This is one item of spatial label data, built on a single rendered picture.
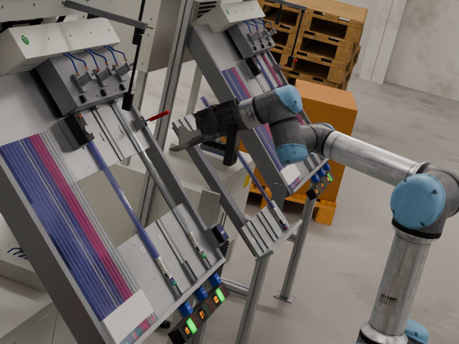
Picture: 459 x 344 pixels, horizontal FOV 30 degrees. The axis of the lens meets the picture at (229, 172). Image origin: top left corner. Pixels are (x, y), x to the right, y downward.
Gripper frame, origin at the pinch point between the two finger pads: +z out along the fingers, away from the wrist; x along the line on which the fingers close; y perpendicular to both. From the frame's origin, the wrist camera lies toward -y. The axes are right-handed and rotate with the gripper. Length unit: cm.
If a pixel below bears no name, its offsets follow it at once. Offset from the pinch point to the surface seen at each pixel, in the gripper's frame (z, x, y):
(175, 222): 7.8, 2.9, -18.8
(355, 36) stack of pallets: 37, -469, 9
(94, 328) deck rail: 6, 60, -26
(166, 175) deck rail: 10.7, -8.0, -6.8
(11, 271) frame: 46, 26, -15
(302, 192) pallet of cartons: 60, -271, -66
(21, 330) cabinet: 37, 43, -26
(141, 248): 7.8, 25.9, -18.8
